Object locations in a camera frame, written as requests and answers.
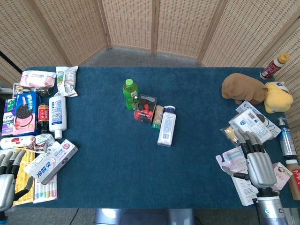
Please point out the green drink bottle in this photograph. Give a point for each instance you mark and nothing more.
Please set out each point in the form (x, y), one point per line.
(130, 95)

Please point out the white green snack bag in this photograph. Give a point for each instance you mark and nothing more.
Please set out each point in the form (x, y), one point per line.
(66, 80)

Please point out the blue pump dispenser bottle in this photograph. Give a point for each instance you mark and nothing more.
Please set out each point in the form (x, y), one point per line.
(286, 140)

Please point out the blue oreo cookie box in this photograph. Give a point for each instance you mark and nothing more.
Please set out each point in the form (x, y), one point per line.
(25, 112)

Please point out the white toothpaste box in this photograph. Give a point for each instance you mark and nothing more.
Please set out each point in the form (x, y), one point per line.
(52, 162)

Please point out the small picture card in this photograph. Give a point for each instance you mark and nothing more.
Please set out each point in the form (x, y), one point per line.
(17, 89)

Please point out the pink wet wipes pack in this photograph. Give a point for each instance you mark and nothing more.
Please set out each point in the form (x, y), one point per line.
(37, 79)

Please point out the pink toothbrush blister pack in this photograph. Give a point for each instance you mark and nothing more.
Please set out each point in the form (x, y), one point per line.
(230, 158)

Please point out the yellow snack package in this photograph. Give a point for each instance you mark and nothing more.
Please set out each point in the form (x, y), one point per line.
(23, 173)

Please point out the black and red box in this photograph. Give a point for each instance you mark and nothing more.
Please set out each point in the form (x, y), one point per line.
(145, 109)

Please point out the yellow plush toy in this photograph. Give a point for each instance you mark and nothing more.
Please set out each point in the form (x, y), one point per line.
(277, 97)

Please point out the small yellow snack packet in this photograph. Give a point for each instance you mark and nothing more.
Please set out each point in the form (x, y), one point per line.
(230, 134)

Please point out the large white lotion bottle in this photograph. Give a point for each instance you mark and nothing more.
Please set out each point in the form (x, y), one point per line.
(57, 113)

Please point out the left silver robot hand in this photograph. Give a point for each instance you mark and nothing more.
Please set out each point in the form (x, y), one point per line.
(5, 186)

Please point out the red yellow-capped drink bottle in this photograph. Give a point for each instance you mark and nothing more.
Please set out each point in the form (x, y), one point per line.
(272, 67)

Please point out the pink white small box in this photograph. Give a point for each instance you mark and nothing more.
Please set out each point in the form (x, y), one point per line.
(281, 177)

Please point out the blue table cloth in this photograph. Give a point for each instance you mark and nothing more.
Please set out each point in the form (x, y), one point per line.
(145, 164)

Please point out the white blue-capped lotion bottle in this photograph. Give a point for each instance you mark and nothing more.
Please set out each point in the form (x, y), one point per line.
(167, 126)

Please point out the white blue sachet pack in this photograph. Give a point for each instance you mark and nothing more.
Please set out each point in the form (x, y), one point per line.
(252, 124)

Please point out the robot base torso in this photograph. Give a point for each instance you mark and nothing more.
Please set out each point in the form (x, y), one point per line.
(144, 216)

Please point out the dark soy sauce bottle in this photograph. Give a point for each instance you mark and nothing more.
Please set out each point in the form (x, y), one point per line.
(43, 117)

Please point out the crumpled red white wrapper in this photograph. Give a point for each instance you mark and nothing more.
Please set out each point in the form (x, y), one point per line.
(41, 143)

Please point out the small tan snack packet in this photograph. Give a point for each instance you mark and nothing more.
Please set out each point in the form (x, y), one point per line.
(157, 117)

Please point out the white oreo cookie pack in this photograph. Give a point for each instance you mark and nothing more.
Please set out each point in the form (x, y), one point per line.
(264, 117)

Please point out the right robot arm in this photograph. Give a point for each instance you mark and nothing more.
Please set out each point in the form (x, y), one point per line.
(270, 206)

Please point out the purple and white carton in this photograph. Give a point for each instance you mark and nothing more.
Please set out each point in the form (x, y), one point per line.
(8, 117)

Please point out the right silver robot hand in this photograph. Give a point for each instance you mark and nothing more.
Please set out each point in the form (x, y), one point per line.
(260, 168)

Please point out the pastel pen set pack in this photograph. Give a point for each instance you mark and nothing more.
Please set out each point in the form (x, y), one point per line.
(45, 189)

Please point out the brown milk tea bottle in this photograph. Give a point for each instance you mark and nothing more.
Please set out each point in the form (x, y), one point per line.
(294, 177)

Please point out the brown capybara plush toy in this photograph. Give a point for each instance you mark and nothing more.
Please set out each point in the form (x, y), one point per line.
(243, 87)

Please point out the wooden woven folding screen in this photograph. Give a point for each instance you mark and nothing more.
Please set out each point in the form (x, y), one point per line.
(150, 25)

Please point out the white red tube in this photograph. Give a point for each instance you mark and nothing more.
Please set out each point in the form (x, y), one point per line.
(16, 141)

